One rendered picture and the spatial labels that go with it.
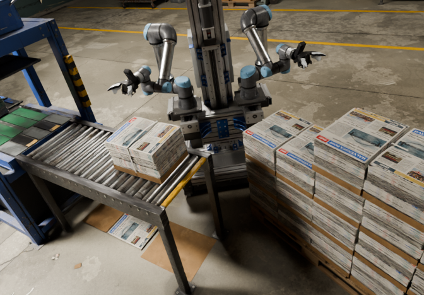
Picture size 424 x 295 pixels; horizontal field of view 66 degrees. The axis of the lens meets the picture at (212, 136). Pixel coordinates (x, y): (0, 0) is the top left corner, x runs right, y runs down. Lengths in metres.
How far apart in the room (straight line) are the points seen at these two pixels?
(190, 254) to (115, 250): 0.61
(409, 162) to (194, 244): 1.63
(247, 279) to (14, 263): 1.83
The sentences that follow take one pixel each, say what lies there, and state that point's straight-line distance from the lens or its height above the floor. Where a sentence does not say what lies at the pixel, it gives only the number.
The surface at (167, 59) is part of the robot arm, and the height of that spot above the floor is 1.27.
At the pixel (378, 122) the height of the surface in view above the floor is 1.07.
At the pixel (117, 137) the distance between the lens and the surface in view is 2.04.
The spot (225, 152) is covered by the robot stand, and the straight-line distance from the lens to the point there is 3.01.
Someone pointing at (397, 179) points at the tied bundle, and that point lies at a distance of 1.59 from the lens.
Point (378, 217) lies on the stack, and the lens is 1.80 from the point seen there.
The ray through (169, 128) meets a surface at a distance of 1.97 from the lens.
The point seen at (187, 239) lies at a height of 0.00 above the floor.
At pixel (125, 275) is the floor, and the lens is 2.64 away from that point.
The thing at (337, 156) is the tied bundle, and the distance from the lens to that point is 1.71.
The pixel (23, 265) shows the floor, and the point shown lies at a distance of 3.12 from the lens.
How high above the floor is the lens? 2.09
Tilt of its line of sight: 35 degrees down
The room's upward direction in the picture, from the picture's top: 10 degrees counter-clockwise
